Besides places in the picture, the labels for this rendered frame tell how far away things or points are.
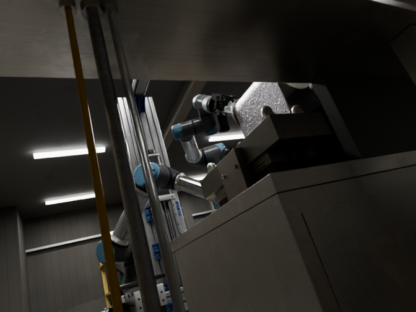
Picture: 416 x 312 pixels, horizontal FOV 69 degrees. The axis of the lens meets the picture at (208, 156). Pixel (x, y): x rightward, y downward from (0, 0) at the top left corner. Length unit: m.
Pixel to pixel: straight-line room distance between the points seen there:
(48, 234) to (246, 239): 9.44
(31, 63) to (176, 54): 0.24
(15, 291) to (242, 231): 7.96
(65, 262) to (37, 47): 9.39
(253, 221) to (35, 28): 0.50
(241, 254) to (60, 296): 9.15
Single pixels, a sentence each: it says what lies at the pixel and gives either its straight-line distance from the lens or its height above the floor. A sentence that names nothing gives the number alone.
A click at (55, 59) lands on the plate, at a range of 0.56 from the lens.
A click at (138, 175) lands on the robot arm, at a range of 1.43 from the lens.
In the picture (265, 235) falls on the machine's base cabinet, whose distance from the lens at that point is 0.63.
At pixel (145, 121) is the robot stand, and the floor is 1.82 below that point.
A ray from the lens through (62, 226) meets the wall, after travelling 10.02.
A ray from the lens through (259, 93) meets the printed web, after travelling 1.01.
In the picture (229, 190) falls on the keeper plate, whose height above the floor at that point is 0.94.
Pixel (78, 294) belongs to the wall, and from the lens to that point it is 9.76.
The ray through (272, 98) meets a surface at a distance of 0.96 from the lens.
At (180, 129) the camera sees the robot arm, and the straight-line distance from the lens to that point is 1.43.
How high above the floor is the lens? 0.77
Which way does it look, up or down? 20 degrees up
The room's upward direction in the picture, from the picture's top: 17 degrees counter-clockwise
